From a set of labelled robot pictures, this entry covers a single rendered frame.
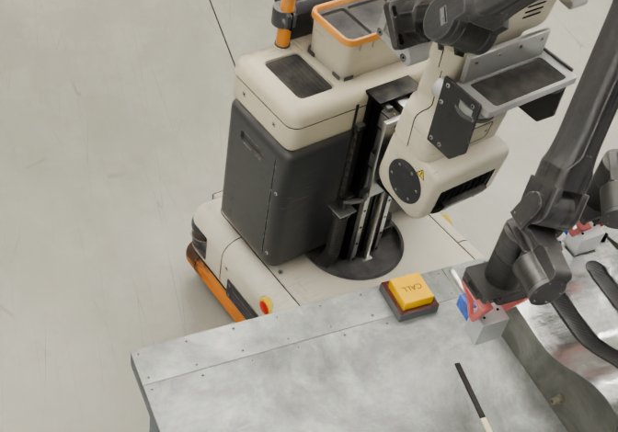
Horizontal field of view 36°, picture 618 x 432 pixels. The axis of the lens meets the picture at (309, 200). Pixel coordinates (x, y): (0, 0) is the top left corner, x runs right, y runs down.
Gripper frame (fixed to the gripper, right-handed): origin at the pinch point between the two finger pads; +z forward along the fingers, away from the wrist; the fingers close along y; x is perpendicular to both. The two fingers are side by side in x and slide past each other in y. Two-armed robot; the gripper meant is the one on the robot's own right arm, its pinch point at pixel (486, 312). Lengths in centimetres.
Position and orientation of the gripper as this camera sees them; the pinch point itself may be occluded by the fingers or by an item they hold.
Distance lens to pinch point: 155.6
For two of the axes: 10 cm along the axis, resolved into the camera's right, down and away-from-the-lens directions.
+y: 9.1, -2.0, 3.7
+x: -4.0, -7.0, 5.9
